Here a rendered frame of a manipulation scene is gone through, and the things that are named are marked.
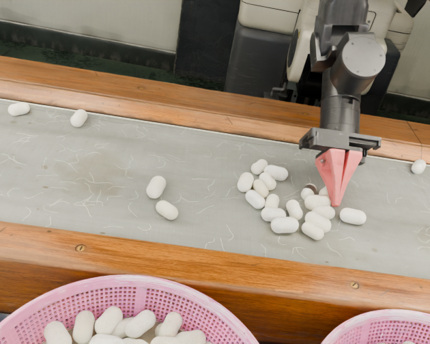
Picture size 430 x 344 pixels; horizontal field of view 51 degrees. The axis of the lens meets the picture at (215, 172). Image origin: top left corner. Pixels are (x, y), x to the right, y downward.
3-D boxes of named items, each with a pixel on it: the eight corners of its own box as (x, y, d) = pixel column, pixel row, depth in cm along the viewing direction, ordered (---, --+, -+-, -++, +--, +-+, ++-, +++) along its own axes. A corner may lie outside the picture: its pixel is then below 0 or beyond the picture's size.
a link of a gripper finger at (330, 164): (379, 207, 60) (381, 140, 63) (327, 200, 60) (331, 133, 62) (357, 213, 67) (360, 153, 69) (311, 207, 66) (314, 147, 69)
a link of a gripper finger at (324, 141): (362, 205, 60) (364, 138, 62) (310, 197, 60) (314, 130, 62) (342, 211, 67) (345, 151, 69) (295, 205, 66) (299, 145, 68)
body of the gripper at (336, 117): (382, 149, 63) (383, 100, 64) (311, 139, 62) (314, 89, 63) (362, 162, 69) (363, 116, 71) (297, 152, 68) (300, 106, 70)
